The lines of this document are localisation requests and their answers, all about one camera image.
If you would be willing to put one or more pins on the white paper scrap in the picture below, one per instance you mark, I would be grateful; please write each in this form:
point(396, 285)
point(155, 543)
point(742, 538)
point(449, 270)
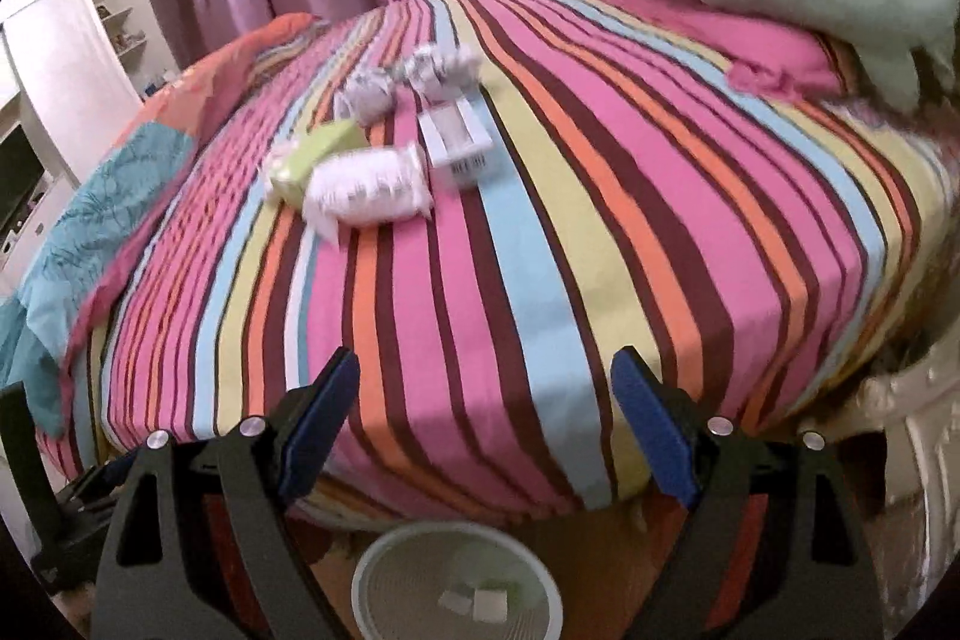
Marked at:
point(489, 602)
point(454, 602)

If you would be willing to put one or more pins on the white cardboard box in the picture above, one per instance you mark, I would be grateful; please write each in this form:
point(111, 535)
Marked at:
point(457, 149)

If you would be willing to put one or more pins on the pale green mesh wastebasket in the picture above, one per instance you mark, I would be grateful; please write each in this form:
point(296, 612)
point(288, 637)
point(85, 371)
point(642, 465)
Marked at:
point(375, 580)

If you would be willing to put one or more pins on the pink pillow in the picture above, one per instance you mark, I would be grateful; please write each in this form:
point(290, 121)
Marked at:
point(780, 59)

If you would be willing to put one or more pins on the green tissue packet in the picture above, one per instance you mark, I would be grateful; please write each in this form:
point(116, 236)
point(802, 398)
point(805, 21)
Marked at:
point(315, 156)

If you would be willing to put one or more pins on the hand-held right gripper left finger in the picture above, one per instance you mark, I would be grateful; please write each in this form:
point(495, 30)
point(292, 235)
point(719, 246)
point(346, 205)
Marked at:
point(322, 419)

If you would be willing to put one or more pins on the white cabinet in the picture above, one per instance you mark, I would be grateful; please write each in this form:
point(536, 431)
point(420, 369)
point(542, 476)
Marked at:
point(67, 78)

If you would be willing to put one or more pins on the white ornate bed footboard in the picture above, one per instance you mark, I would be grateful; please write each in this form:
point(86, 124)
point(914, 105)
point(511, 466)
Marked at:
point(915, 415)

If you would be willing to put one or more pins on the striped bed sheet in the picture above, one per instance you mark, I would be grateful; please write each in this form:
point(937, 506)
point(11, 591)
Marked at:
point(562, 235)

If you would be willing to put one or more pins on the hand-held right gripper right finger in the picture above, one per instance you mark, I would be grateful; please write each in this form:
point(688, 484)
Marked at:
point(651, 422)

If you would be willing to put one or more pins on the white plastic packet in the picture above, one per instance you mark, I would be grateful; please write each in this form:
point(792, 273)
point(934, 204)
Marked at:
point(367, 186)

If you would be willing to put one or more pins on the white paper ball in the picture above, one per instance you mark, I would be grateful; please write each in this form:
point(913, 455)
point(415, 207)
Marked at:
point(367, 93)
point(442, 66)

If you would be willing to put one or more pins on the red fuzzy rug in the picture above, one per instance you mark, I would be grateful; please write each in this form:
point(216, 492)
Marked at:
point(225, 557)
point(750, 565)

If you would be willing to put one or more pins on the dark television screen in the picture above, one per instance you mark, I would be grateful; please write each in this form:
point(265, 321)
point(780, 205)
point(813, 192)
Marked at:
point(15, 175)

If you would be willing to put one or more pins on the orange and teal blanket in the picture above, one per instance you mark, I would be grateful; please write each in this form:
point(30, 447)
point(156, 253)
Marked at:
point(112, 183)

